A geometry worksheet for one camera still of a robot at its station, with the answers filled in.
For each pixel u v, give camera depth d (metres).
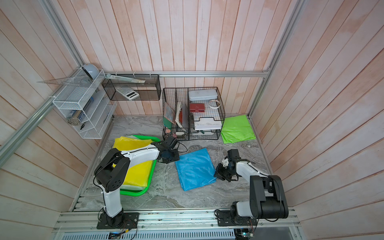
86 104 0.75
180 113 1.07
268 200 0.43
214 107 0.98
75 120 0.77
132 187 0.75
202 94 1.02
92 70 0.84
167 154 0.74
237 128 1.07
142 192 0.74
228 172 0.76
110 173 0.50
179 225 0.73
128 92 0.98
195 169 0.89
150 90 1.07
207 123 0.90
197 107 0.95
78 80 0.85
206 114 0.93
